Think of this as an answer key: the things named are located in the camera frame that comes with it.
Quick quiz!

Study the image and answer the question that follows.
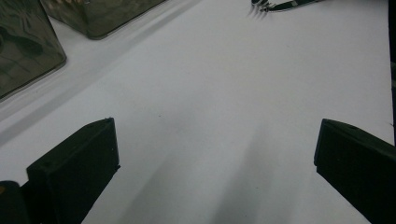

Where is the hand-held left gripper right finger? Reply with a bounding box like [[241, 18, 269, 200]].
[[313, 118, 396, 224]]

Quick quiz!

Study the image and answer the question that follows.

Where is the translucent grey plastic bin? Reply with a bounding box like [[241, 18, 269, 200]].
[[39, 0, 167, 40], [0, 0, 67, 100]]

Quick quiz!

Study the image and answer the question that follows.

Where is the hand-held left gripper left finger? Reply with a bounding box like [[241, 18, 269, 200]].
[[26, 117, 121, 224]]

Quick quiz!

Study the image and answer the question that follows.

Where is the fork with brown handle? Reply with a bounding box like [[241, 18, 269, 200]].
[[247, 0, 325, 18]]

